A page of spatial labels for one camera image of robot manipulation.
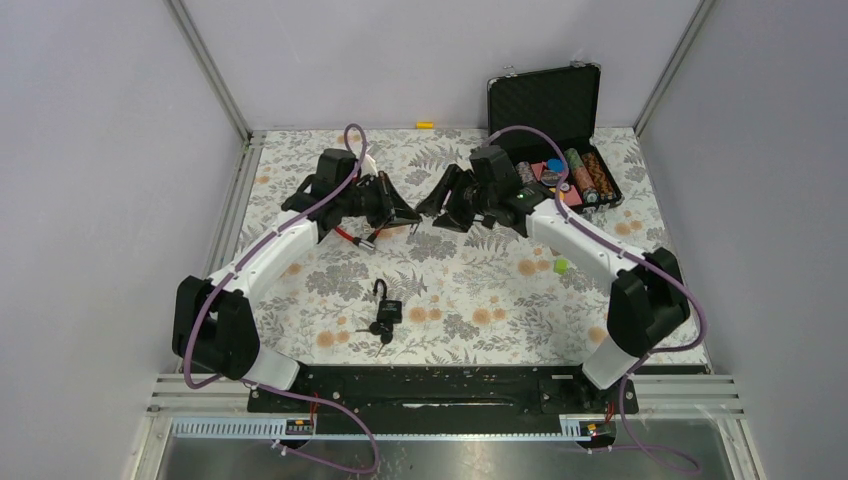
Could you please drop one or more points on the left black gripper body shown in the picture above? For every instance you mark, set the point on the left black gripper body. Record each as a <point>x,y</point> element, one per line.
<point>375,204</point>

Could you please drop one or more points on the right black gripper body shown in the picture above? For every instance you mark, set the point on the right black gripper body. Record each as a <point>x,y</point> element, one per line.
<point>464,192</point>

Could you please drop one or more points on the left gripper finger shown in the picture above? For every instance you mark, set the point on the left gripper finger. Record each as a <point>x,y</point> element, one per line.
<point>403,217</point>
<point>394,202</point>

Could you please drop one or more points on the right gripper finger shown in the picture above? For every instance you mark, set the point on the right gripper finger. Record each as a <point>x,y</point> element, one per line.
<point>456,219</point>
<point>432,204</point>

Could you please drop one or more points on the red cable lock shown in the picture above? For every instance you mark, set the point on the red cable lock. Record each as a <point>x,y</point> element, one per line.
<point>365,243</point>

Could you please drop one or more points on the black padlock with keys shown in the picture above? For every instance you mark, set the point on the black padlock with keys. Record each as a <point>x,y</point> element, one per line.
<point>389,314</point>

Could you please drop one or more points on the brass padlock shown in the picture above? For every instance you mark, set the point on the brass padlock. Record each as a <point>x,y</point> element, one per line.
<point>414,229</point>

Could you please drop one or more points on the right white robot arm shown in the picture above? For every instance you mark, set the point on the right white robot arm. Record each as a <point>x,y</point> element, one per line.
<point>646,301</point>

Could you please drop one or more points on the blue poker chip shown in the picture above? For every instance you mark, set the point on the blue poker chip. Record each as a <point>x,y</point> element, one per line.
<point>556,165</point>

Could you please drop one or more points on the green cube block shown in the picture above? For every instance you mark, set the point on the green cube block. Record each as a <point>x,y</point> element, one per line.
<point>560,266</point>

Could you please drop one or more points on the black poker chip case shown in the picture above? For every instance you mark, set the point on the black poker chip case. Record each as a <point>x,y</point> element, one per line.
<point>560,104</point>

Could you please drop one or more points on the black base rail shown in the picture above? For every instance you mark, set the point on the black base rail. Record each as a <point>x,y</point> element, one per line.
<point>439,399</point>

